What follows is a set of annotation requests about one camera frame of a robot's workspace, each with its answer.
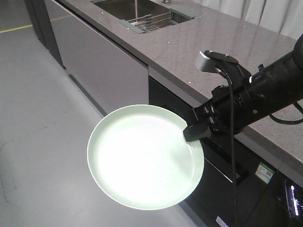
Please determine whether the mint green round plate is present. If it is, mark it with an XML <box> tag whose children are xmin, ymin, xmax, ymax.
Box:
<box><xmin>87</xmin><ymin>105</ymin><xmax>204</xmax><ymax>210</ymax></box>

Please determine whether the grey sink drying rack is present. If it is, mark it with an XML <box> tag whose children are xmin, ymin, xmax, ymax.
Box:
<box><xmin>119</xmin><ymin>8</ymin><xmax>196</xmax><ymax>34</ymax></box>

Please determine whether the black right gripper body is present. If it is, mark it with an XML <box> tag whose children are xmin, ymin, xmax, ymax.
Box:
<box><xmin>193</xmin><ymin>86</ymin><xmax>251</xmax><ymax>134</ymax></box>

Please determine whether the black built-in oven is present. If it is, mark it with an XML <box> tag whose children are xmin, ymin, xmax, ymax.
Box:
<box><xmin>148</xmin><ymin>77</ymin><xmax>303</xmax><ymax>227</ymax></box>

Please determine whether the grey kitchen counter cabinet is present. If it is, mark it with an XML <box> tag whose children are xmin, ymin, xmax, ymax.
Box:
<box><xmin>45</xmin><ymin>0</ymin><xmax>150</xmax><ymax>116</ymax></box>

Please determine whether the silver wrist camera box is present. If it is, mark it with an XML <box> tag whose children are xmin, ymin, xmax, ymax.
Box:
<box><xmin>195</xmin><ymin>50</ymin><xmax>239</xmax><ymax>73</ymax></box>

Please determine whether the dark tall cabinet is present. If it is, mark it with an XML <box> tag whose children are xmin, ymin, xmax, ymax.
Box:
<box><xmin>24</xmin><ymin>0</ymin><xmax>65</xmax><ymax>68</ymax></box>

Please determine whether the black camera cable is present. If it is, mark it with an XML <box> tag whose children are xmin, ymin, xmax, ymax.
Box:
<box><xmin>214</xmin><ymin>67</ymin><xmax>239</xmax><ymax>227</ymax></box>

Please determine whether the stainless steel sink basin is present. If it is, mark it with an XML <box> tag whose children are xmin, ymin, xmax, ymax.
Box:
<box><xmin>91</xmin><ymin>0</ymin><xmax>196</xmax><ymax>34</ymax></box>

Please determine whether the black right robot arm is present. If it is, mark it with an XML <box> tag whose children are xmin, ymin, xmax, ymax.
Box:
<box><xmin>183</xmin><ymin>37</ymin><xmax>303</xmax><ymax>141</ymax></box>

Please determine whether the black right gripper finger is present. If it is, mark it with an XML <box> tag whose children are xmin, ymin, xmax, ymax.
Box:
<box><xmin>183</xmin><ymin>123</ymin><xmax>211</xmax><ymax>142</ymax></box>

